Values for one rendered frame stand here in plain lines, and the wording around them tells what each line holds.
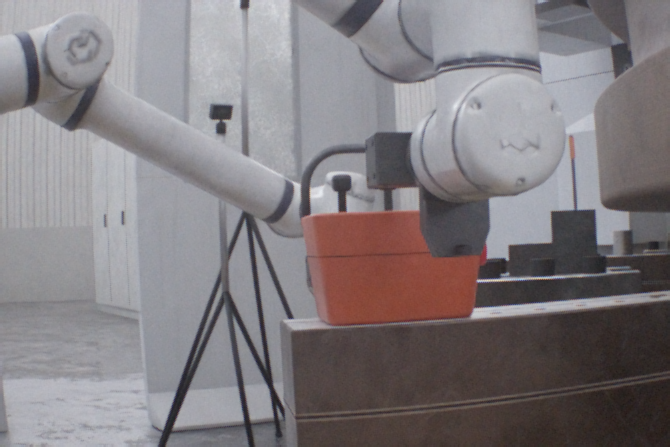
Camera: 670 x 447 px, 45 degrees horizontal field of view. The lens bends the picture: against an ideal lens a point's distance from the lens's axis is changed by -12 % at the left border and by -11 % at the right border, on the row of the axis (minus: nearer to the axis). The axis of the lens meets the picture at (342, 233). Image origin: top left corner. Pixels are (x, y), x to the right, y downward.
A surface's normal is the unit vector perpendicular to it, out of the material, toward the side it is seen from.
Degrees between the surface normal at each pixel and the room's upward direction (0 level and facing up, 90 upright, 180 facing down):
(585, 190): 90
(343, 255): 97
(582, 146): 90
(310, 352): 90
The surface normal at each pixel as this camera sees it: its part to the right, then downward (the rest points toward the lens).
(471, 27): -0.44, 0.00
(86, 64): 0.63, 0.00
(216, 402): 0.28, -0.81
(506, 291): -0.23, 0.00
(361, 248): 0.16, 0.11
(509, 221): -0.85, 0.03
